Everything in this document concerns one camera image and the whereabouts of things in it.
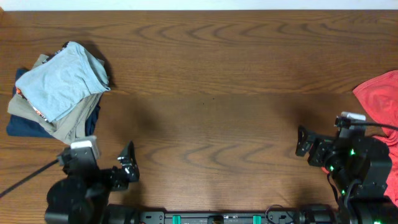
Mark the light blue t-shirt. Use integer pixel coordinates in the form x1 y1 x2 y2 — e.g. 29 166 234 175
16 42 110 122

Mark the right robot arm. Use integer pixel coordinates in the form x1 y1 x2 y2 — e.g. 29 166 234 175
294 124 397 224

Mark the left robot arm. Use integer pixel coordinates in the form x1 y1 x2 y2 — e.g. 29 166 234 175
44 138 140 224

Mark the khaki folded garment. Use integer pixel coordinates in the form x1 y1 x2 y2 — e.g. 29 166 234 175
7 54 109 144

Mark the navy blue folded garment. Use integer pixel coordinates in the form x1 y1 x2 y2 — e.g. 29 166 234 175
6 68 101 139

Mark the red t-shirt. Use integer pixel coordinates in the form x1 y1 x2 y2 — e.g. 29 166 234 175
353 70 397 205

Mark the black printed folded shirt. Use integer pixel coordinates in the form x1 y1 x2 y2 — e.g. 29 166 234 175
15 42 68 123

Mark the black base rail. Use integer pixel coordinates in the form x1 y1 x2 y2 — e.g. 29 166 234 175
102 203 340 224

